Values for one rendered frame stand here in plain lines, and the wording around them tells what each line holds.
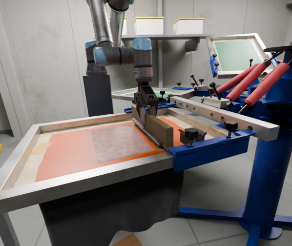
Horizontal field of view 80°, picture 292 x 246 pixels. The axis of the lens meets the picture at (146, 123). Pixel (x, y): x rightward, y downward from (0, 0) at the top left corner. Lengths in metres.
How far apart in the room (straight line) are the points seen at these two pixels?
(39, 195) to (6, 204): 0.07
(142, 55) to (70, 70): 3.26
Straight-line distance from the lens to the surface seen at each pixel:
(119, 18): 1.16
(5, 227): 1.12
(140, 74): 0.72
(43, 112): 4.21
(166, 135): 0.59
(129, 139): 0.75
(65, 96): 4.00
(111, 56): 0.79
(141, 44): 0.73
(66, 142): 0.83
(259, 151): 1.45
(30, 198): 0.51
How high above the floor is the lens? 1.26
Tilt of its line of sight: 19 degrees down
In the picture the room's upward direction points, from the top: 2 degrees counter-clockwise
